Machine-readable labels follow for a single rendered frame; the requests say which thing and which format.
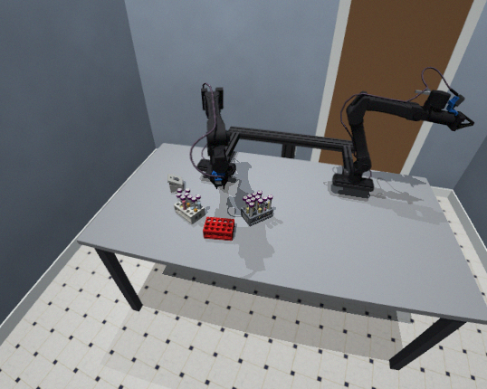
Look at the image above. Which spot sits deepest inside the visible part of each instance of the red rack with round wells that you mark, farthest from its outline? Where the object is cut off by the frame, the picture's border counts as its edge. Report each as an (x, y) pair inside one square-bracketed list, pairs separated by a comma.
[(218, 227)]

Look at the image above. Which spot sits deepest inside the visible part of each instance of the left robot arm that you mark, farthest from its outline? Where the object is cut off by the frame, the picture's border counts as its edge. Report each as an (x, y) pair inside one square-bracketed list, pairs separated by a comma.
[(409, 110)]

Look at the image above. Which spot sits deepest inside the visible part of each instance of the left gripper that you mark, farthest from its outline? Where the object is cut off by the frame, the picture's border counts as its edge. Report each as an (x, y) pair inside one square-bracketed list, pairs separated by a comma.
[(453, 118)]

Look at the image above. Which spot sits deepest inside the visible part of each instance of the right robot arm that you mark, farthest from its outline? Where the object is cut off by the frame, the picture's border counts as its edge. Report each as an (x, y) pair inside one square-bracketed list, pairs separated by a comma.
[(219, 138)]

